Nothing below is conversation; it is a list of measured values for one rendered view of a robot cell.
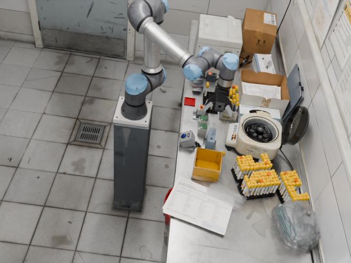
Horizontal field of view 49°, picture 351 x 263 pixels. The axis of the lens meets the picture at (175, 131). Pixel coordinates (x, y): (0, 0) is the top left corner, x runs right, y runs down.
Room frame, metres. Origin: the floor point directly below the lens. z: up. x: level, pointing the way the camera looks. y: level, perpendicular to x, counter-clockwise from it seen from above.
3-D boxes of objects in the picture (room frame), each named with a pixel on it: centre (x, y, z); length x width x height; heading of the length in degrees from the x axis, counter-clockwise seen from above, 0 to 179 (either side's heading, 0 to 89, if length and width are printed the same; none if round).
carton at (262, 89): (1.87, -0.48, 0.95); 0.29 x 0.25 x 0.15; 92
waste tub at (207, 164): (1.25, -0.18, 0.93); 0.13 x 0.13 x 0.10; 88
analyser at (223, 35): (2.15, -0.17, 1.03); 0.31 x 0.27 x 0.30; 2
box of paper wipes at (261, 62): (2.21, -0.52, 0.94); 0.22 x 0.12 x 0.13; 6
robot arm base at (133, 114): (1.58, 0.25, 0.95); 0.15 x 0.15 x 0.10
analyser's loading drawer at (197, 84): (1.96, -0.09, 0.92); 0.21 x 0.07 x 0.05; 2
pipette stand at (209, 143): (1.42, -0.19, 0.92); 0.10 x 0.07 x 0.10; 177
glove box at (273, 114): (1.68, -0.47, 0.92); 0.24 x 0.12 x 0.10; 92
